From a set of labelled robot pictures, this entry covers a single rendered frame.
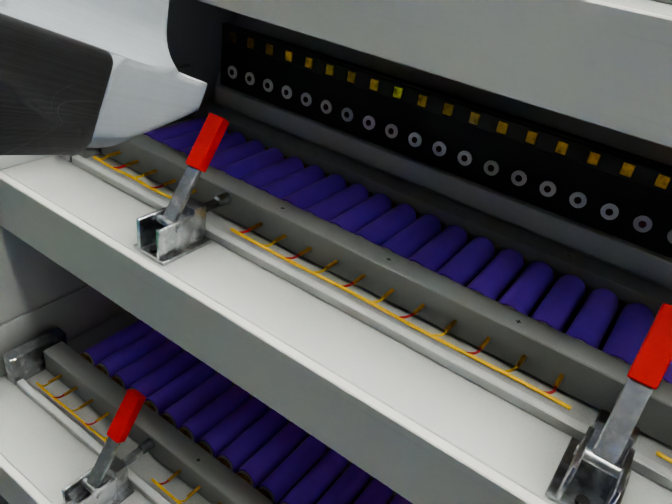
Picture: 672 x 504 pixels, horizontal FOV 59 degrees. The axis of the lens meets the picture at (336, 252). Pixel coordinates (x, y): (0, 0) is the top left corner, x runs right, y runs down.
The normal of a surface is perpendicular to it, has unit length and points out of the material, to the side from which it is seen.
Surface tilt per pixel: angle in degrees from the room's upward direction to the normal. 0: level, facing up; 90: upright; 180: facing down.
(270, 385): 111
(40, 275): 90
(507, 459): 21
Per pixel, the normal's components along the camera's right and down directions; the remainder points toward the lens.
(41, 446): 0.14, -0.84
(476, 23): -0.58, 0.36
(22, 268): 0.81, 0.40
